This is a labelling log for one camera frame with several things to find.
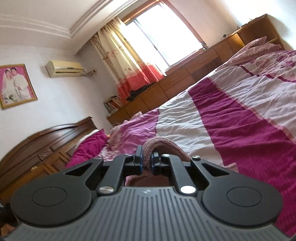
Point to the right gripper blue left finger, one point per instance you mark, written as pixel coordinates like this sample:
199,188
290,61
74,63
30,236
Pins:
121,167

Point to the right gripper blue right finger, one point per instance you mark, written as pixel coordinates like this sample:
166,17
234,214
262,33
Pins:
172,167

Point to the pink knitted cardigan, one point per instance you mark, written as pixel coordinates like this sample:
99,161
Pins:
147,179

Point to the magenta pillow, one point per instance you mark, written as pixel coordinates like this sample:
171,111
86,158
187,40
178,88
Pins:
88,147

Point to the stack of books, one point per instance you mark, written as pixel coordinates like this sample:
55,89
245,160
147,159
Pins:
113,104

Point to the black cloth on cabinet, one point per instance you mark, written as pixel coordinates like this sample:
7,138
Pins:
134,93

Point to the dark wooden headboard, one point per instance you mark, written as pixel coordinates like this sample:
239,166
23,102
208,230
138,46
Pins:
41,154

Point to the long wooden drawer cabinet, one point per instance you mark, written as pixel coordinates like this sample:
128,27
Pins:
190,71

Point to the magenta striped bedspread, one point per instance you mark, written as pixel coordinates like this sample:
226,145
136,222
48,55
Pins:
240,117

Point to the orange and cream curtain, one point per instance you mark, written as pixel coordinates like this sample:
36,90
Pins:
129,70

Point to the small metal figurine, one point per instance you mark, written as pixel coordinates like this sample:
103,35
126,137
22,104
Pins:
204,45

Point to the framed wedding photo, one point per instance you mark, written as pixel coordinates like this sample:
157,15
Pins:
16,87

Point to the pink frilled pillow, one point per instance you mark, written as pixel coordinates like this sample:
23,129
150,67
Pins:
251,51

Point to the wall air conditioner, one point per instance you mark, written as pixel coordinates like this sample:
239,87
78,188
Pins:
64,69

